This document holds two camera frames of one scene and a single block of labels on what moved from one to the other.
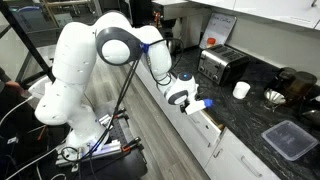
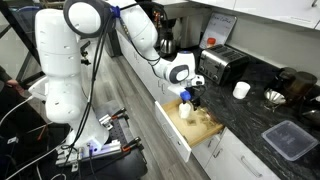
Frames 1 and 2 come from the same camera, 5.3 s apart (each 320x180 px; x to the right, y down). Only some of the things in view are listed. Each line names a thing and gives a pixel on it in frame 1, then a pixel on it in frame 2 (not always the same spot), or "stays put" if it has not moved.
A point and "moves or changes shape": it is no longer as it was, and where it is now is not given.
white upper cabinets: (300, 13) stays put
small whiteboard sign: (218, 27) stays put
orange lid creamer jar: (211, 41) stays put
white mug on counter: (241, 89) stays put
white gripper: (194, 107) → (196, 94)
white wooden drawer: (210, 129) moves or changes shape
